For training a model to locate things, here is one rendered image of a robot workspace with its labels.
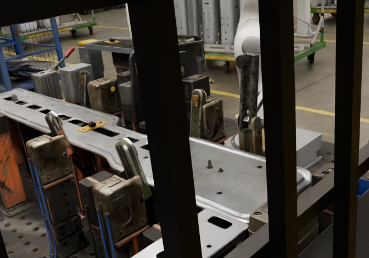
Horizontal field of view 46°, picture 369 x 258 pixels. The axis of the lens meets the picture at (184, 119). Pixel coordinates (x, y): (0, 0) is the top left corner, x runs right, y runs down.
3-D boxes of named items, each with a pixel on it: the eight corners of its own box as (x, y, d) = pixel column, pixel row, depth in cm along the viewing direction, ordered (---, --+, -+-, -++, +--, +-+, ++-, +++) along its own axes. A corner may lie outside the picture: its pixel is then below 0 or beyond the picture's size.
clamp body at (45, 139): (43, 254, 122) (14, 141, 110) (80, 233, 130) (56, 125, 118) (60, 268, 116) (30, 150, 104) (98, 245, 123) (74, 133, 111)
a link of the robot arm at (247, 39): (275, 84, 154) (270, 16, 146) (275, 101, 137) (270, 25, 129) (241, 86, 157) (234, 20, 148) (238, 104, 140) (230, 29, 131)
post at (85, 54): (95, 145, 193) (76, 46, 178) (108, 139, 198) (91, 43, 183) (105, 149, 188) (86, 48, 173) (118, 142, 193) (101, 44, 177)
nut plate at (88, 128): (83, 133, 123) (83, 129, 123) (76, 130, 126) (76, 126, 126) (107, 123, 129) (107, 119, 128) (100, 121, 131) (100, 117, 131)
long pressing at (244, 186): (-34, 105, 169) (-35, 101, 169) (21, 89, 184) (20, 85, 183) (252, 231, 74) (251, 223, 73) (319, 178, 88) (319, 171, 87)
